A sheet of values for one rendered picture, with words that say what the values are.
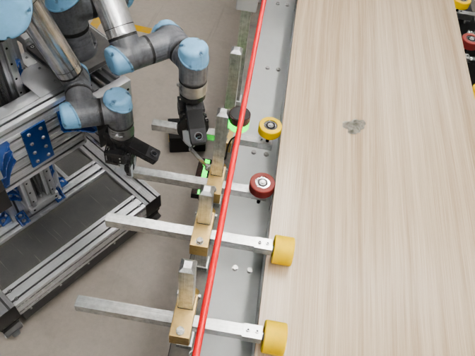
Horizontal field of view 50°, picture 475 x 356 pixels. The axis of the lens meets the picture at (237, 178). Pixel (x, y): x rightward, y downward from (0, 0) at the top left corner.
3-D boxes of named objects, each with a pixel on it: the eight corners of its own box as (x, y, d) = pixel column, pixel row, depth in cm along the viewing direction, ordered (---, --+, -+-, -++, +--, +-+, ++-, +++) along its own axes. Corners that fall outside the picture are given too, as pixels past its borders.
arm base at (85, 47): (41, 46, 168) (34, 21, 160) (78, 28, 176) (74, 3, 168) (69, 70, 163) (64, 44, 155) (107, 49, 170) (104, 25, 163)
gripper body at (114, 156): (112, 147, 163) (108, 120, 153) (138, 151, 162) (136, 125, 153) (105, 165, 158) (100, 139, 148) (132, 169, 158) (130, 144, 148)
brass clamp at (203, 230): (186, 253, 140) (187, 244, 136) (196, 213, 149) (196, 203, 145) (208, 257, 140) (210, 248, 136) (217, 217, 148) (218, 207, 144)
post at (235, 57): (220, 152, 194) (230, 51, 156) (221, 145, 196) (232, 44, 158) (228, 154, 193) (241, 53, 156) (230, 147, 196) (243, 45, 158)
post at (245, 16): (228, 104, 208) (239, 8, 173) (230, 95, 211) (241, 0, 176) (239, 106, 208) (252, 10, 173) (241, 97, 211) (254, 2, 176)
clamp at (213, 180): (203, 201, 163) (204, 192, 159) (210, 169, 172) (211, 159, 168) (221, 204, 163) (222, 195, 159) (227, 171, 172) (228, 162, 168)
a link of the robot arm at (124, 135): (136, 115, 150) (128, 135, 145) (137, 126, 153) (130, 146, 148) (111, 111, 150) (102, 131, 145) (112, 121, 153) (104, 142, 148)
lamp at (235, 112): (222, 167, 158) (227, 119, 141) (225, 153, 162) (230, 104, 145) (241, 170, 158) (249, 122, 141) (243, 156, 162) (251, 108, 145)
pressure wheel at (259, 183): (244, 210, 166) (248, 188, 157) (247, 190, 171) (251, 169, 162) (268, 214, 166) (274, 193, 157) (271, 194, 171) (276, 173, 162)
